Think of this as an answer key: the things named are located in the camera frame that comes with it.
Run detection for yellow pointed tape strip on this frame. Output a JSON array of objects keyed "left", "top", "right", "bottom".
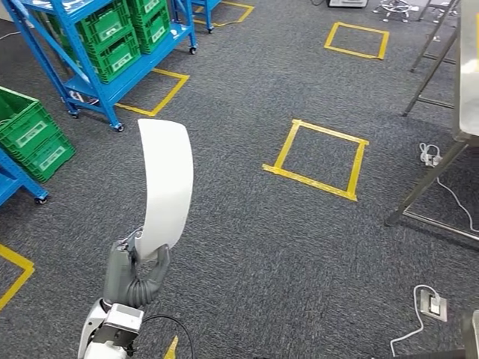
[{"left": 163, "top": 335, "right": 180, "bottom": 359}]

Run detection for yellow floor tape square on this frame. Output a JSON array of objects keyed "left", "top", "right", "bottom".
[
  {"left": 0, "top": 243, "right": 36, "bottom": 312},
  {"left": 193, "top": 0, "right": 255, "bottom": 28},
  {"left": 261, "top": 118, "right": 370, "bottom": 203},
  {"left": 323, "top": 21, "right": 391, "bottom": 61}
]

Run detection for chrome stool base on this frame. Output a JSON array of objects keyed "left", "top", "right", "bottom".
[{"left": 373, "top": 0, "right": 421, "bottom": 24}]

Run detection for white power strip cable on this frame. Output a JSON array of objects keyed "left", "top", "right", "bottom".
[{"left": 435, "top": 176, "right": 479, "bottom": 234}]

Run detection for white table with steel legs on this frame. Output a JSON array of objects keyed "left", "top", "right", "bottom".
[{"left": 384, "top": 0, "right": 479, "bottom": 245}]

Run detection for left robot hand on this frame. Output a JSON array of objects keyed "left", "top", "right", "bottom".
[{"left": 103, "top": 227, "right": 172, "bottom": 309}]

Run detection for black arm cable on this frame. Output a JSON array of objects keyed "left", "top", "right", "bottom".
[{"left": 142, "top": 315, "right": 196, "bottom": 359}]

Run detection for white floor cable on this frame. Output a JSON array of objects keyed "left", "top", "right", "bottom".
[{"left": 390, "top": 284, "right": 442, "bottom": 359}]

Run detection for green plastic crate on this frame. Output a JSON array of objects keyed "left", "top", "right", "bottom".
[
  {"left": 48, "top": 0, "right": 132, "bottom": 58},
  {"left": 17, "top": 131, "right": 76, "bottom": 183},
  {"left": 80, "top": 31, "right": 142, "bottom": 85},
  {"left": 127, "top": 0, "right": 166, "bottom": 23},
  {"left": 133, "top": 10, "right": 172, "bottom": 55},
  {"left": 0, "top": 86, "right": 63, "bottom": 162}
]

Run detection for metal floor socket plate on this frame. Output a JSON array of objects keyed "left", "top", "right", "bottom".
[{"left": 419, "top": 289, "right": 449, "bottom": 324}]

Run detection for steel table frame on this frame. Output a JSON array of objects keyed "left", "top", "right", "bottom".
[{"left": 402, "top": 0, "right": 462, "bottom": 118}]

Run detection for grey device box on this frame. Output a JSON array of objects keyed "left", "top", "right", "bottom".
[{"left": 327, "top": 0, "right": 370, "bottom": 9}]

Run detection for white curved plastic part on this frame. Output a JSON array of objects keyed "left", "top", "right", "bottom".
[{"left": 135, "top": 118, "right": 194, "bottom": 263}]

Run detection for white power strip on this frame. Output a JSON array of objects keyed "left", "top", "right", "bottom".
[{"left": 419, "top": 142, "right": 443, "bottom": 168}]

